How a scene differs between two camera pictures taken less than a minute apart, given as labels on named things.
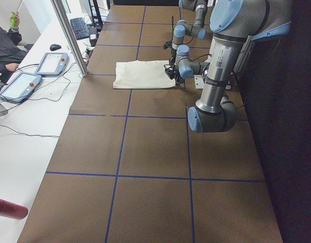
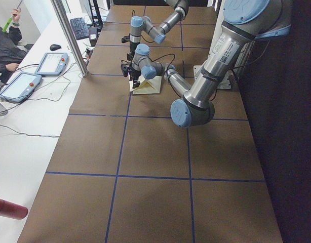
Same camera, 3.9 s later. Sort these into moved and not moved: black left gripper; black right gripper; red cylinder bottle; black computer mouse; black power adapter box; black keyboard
Moved: black right gripper; black left gripper
Not moved: black keyboard; red cylinder bottle; black computer mouse; black power adapter box
